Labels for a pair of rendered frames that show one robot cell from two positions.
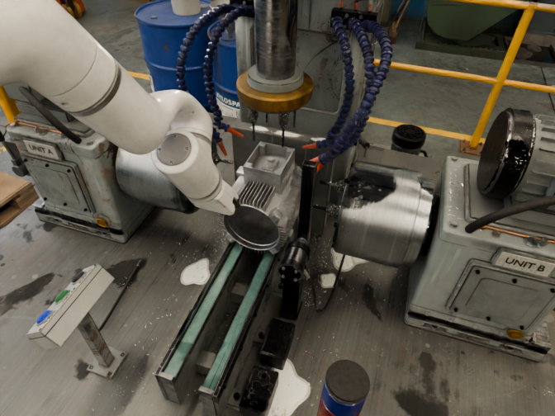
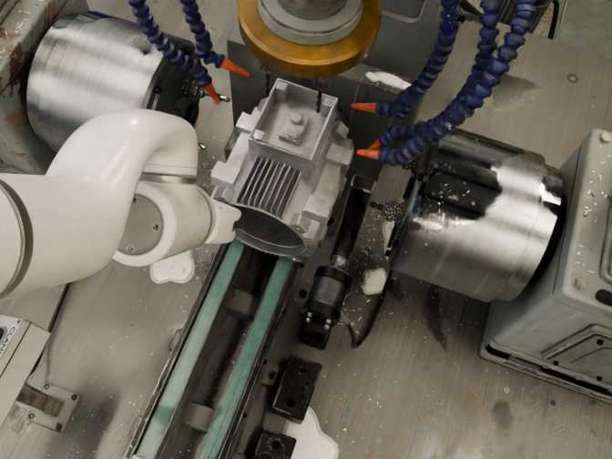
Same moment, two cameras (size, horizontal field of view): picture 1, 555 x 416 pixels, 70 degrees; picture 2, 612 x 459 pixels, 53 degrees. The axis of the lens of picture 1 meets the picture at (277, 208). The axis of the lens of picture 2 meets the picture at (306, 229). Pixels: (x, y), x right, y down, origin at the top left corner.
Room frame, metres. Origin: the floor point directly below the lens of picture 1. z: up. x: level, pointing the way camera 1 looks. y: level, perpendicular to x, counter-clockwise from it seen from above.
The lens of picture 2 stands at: (0.31, 0.03, 1.91)
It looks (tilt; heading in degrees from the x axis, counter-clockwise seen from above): 66 degrees down; 354
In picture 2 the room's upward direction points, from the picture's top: 8 degrees clockwise
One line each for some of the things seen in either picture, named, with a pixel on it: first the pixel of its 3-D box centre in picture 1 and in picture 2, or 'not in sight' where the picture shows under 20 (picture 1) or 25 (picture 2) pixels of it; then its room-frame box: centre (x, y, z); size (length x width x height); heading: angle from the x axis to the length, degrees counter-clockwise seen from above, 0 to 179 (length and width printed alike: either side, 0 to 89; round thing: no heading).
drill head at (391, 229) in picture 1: (391, 216); (484, 219); (0.74, -0.29, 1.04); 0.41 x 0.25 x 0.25; 73
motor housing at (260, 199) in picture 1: (264, 204); (281, 180); (0.80, 0.04, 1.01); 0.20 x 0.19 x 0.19; 162
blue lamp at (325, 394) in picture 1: (344, 389); not in sight; (0.24, -0.10, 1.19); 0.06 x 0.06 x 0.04
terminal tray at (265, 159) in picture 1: (269, 167); (292, 131); (0.84, 0.02, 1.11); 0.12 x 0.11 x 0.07; 162
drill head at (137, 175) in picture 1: (155, 162); (96, 88); (0.95, 0.36, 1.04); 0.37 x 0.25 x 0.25; 73
